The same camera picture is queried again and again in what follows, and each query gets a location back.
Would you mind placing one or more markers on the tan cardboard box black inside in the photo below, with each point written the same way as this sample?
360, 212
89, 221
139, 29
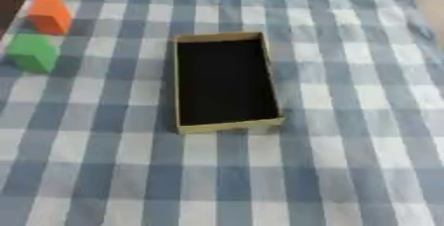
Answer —
225, 81

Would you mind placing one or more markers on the orange block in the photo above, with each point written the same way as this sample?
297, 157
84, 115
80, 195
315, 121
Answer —
49, 15

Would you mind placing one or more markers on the green block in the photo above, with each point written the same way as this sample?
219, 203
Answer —
32, 53

